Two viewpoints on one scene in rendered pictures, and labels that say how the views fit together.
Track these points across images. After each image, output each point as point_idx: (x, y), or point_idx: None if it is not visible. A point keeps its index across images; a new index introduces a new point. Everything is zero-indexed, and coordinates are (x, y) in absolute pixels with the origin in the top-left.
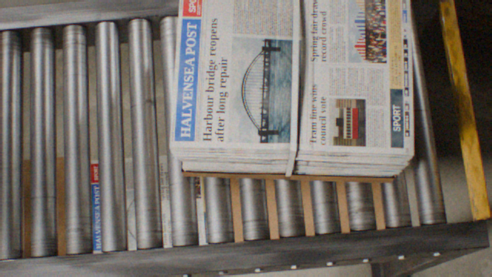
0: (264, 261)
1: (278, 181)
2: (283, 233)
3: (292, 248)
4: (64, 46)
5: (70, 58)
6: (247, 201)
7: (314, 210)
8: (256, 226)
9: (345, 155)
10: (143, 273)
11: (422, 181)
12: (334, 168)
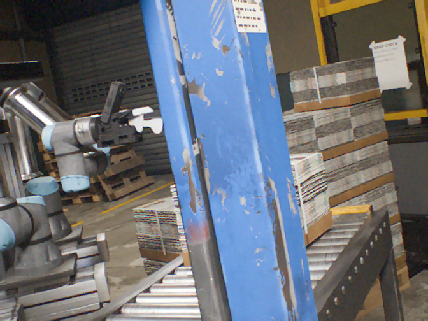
0: (356, 250)
1: (306, 251)
2: (341, 249)
3: (353, 244)
4: (134, 310)
5: (147, 304)
6: (312, 256)
7: (334, 244)
8: (330, 253)
9: (308, 164)
10: (336, 281)
11: (339, 223)
12: (312, 204)
